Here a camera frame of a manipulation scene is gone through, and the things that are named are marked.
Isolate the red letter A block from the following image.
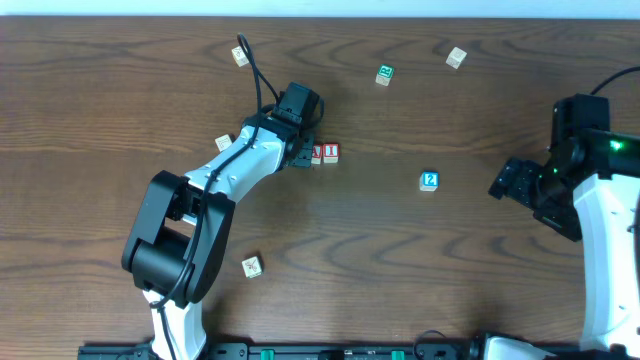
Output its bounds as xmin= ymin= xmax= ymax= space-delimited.
xmin=311 ymin=145 xmax=323 ymax=165

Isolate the red letter I block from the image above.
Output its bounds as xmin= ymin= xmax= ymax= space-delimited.
xmin=322 ymin=143 xmax=340 ymax=164

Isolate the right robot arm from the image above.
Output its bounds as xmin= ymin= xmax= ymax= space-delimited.
xmin=469 ymin=94 xmax=639 ymax=359

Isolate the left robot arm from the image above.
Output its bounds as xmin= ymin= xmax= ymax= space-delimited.
xmin=121 ymin=83 xmax=324 ymax=359

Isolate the wooden block blue side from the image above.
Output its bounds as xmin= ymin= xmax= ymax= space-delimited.
xmin=215 ymin=134 xmax=234 ymax=152

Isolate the plain wooden block far left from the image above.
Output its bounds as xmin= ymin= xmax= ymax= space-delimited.
xmin=231 ymin=46 xmax=249 ymax=67

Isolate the plain wooden block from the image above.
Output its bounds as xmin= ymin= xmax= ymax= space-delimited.
xmin=446 ymin=47 xmax=467 ymax=69
xmin=231 ymin=46 xmax=249 ymax=67

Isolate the green letter wooden block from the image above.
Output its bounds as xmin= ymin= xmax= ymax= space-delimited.
xmin=375 ymin=64 xmax=395 ymax=86

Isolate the blue number 2 block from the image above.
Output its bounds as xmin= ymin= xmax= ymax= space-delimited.
xmin=419 ymin=171 xmax=440 ymax=192

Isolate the wooden block near base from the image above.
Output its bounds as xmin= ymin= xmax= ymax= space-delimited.
xmin=242 ymin=256 xmax=263 ymax=279

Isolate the plain wooden block far right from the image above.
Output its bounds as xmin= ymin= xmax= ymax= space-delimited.
xmin=446 ymin=47 xmax=467 ymax=69

